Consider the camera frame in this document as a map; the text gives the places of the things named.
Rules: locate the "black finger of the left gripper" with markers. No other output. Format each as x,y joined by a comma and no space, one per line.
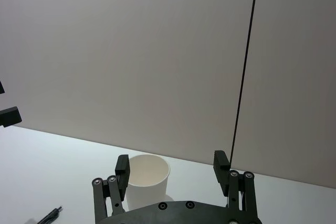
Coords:
1,87
10,116

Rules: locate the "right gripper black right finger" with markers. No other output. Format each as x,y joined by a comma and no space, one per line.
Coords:
222,174

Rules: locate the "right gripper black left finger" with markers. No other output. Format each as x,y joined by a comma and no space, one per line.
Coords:
121,182

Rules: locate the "white paper cup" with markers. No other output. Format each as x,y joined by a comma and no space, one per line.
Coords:
147,187

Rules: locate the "black pen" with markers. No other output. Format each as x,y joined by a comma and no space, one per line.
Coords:
50,215

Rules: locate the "plain pale wall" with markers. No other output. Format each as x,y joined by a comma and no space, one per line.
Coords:
131,51

